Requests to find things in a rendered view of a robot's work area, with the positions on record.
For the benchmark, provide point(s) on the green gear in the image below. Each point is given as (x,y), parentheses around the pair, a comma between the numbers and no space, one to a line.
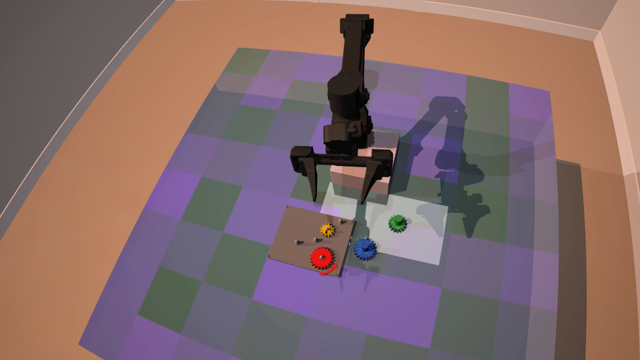
(397,223)

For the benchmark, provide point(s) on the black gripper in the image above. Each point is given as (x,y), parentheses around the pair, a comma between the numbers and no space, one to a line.
(378,165)

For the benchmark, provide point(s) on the blue gear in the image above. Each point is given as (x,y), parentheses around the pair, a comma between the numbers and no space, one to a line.
(364,249)

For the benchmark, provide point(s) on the red gear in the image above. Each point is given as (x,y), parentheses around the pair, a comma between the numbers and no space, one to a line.
(321,263)

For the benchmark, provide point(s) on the yellow gear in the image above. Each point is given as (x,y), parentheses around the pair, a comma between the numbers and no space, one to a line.
(329,232)

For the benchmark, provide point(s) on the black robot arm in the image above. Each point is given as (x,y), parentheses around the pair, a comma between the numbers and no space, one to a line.
(347,94)

